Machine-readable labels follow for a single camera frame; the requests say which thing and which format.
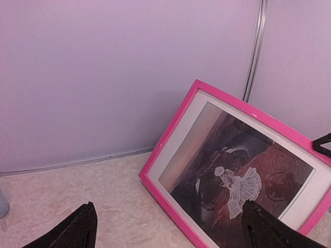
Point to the photo print with white border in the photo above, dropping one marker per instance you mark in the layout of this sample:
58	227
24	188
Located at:
223	162

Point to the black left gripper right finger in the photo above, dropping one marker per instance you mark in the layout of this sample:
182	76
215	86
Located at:
262	229

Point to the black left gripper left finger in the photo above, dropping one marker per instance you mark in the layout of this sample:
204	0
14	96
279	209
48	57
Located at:
79	229

